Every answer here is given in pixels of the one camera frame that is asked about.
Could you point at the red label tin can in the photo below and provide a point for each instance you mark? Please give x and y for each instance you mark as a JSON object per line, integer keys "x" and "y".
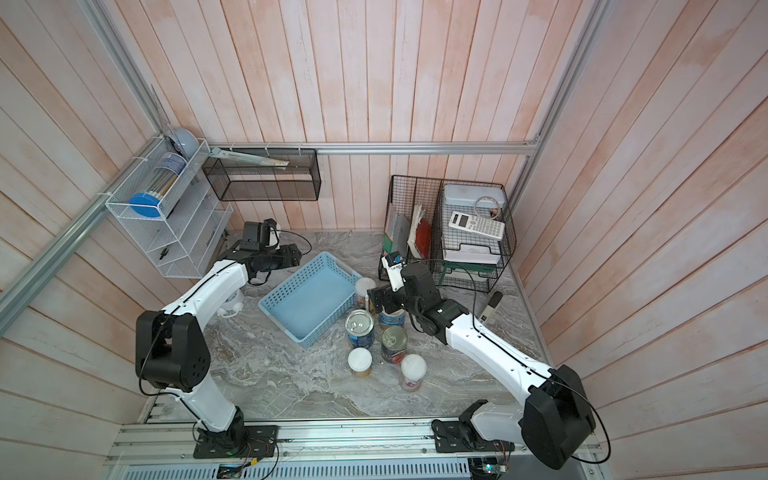
{"x": 394, "y": 341}

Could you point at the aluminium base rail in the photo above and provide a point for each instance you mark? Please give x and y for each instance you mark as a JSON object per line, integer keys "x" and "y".
{"x": 398, "y": 448}

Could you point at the small blue tin can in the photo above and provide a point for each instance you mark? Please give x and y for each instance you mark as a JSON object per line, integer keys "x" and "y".
{"x": 390, "y": 319}

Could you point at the white lid pink bottle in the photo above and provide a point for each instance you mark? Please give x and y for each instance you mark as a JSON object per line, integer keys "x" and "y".
{"x": 413, "y": 371}

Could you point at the blue label tin can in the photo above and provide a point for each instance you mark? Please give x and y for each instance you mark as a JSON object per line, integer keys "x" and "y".
{"x": 359, "y": 326}

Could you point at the light blue plastic basket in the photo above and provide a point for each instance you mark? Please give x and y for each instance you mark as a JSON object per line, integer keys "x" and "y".
{"x": 311, "y": 300}

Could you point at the white calculator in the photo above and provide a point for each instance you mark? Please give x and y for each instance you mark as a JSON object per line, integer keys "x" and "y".
{"x": 477, "y": 225}

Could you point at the white alarm clock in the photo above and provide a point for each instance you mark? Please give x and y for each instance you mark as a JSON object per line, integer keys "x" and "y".
{"x": 232, "y": 306}

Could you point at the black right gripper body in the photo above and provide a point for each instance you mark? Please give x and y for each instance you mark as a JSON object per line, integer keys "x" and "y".
{"x": 394, "y": 301}

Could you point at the white wire wall shelf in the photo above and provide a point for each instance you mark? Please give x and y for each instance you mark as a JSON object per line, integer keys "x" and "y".
{"x": 183, "y": 242}

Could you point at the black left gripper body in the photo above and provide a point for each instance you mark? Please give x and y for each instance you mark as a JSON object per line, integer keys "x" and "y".
{"x": 279, "y": 258}

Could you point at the black wire desk organizer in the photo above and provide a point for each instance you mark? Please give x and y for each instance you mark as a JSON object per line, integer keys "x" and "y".
{"x": 411, "y": 198}

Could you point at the white lid tall jar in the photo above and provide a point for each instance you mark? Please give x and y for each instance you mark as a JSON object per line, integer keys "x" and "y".
{"x": 362, "y": 288}

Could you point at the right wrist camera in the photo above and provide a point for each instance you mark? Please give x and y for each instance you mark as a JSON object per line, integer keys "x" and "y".
{"x": 393, "y": 264}

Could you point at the white lid yellow jar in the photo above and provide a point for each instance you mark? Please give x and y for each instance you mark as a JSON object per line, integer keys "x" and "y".
{"x": 360, "y": 362}

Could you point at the black mesh wall basket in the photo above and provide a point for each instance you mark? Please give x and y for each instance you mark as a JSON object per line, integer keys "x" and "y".
{"x": 264, "y": 174}

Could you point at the blue lid clear tube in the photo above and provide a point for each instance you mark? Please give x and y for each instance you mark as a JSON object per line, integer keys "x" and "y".
{"x": 146, "y": 201}

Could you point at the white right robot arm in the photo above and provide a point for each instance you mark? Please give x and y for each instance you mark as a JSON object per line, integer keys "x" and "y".
{"x": 554, "y": 416}

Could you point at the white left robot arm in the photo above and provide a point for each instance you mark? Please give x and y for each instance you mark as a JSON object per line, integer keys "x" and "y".
{"x": 172, "y": 354}

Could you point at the white flat box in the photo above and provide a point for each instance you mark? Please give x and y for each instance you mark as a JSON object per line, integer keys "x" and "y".
{"x": 477, "y": 251}

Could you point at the white box on top shelf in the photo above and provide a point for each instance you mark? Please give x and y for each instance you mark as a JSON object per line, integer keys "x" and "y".
{"x": 488, "y": 197}

